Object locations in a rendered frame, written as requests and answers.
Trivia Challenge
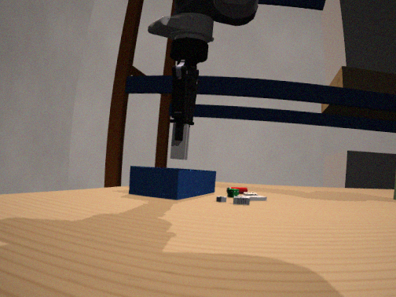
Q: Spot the small green cube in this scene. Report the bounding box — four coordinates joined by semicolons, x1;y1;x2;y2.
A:
228;189;239;198

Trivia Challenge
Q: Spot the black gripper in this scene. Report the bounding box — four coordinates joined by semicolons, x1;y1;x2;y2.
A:
170;37;208;160

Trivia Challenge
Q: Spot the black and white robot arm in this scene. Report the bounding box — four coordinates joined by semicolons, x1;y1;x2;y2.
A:
148;0;259;43

